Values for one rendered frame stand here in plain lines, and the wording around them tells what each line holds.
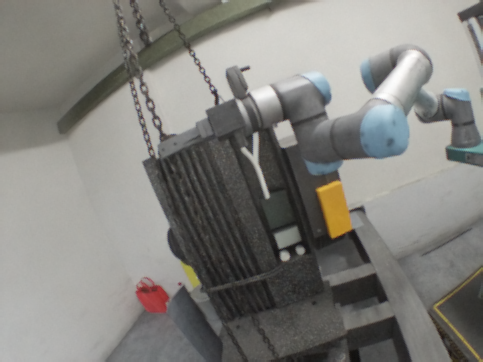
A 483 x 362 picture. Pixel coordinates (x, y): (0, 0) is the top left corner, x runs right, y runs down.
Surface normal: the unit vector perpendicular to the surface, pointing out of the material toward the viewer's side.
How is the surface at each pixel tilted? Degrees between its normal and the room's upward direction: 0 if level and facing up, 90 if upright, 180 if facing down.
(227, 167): 90
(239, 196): 90
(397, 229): 90
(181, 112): 90
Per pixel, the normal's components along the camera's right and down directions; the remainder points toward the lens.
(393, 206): -0.20, 0.26
